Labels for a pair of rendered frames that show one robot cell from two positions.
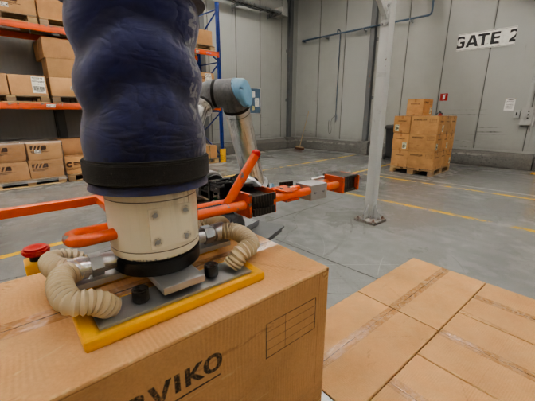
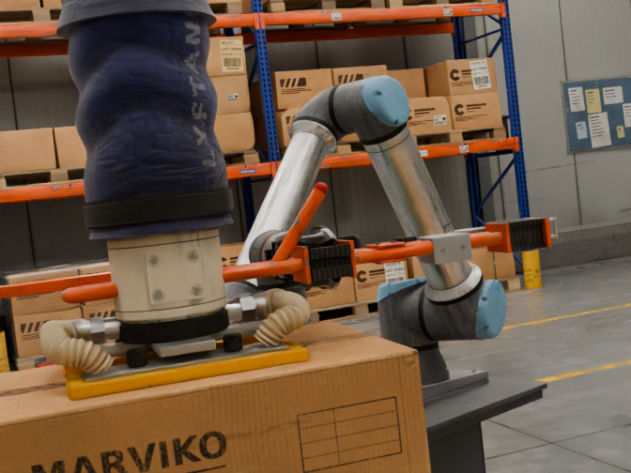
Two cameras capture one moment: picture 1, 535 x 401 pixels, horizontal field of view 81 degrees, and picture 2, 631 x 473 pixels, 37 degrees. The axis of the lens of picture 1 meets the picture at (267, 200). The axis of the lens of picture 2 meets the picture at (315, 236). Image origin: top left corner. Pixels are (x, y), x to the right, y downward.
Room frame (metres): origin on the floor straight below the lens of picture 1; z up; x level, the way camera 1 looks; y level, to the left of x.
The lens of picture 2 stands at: (-0.63, -0.56, 1.33)
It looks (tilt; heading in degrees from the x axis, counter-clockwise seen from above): 3 degrees down; 23
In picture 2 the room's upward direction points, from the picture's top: 7 degrees counter-clockwise
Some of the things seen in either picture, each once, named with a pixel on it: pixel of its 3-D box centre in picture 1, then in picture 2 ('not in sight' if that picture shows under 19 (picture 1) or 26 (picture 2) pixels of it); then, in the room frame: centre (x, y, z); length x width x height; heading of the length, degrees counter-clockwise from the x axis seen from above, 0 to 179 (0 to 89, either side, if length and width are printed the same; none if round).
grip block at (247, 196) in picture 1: (252, 200); (322, 261); (0.76, 0.04, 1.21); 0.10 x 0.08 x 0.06; 40
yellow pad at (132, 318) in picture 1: (178, 286); (186, 358); (0.53, 0.17, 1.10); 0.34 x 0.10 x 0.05; 130
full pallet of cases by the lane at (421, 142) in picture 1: (423, 135); not in sight; (7.88, -3.84, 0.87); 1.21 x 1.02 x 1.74; 134
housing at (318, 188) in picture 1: (311, 189); (444, 248); (0.90, -0.13, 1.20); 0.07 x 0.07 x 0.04; 40
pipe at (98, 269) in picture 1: (158, 251); (173, 324); (0.60, 0.23, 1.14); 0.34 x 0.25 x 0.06; 130
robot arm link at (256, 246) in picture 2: not in sight; (276, 255); (1.00, 0.23, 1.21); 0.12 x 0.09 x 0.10; 40
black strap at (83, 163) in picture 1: (148, 165); (159, 207); (0.60, 0.23, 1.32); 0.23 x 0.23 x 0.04
